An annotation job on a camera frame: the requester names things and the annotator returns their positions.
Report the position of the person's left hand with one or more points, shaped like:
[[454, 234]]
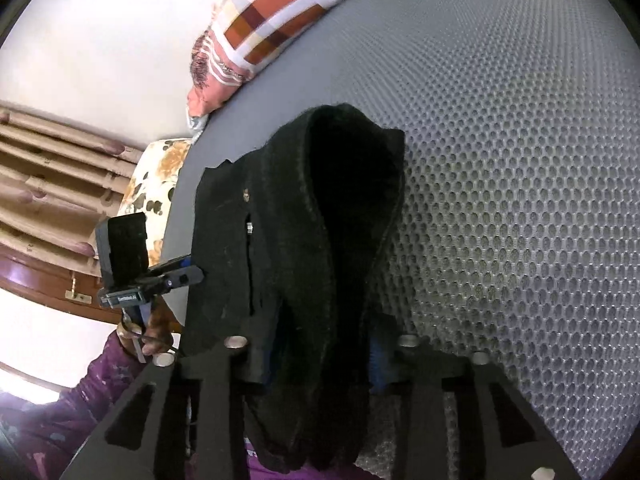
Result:
[[157, 330]]

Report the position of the white floral pillow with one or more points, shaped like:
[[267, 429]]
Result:
[[150, 180]]

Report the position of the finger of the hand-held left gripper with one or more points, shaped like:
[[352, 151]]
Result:
[[182, 275]]

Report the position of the grey mesh mat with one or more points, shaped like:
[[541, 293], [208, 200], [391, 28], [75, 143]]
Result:
[[500, 185]]

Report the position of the light blue cloth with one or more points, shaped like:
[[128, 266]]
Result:
[[196, 121]]

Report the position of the beige curtain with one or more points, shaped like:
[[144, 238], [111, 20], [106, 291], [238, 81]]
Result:
[[55, 180]]

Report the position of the person's left forearm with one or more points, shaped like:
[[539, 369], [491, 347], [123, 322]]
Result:
[[65, 410]]

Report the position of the checked orange white pillow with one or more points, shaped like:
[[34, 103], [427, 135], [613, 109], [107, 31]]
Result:
[[270, 20]]

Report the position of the brown wooden frame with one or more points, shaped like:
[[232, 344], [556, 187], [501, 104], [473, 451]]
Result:
[[40, 282]]

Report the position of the brass latch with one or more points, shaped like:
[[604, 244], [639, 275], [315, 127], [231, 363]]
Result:
[[77, 294]]

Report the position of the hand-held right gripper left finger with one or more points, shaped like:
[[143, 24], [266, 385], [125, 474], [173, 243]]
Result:
[[220, 385]]

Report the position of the black pants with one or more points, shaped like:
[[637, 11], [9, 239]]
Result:
[[320, 260]]

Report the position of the person's purple clothing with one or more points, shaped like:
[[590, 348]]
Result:
[[300, 474]]

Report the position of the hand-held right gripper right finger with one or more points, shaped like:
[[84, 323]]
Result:
[[420, 385]]

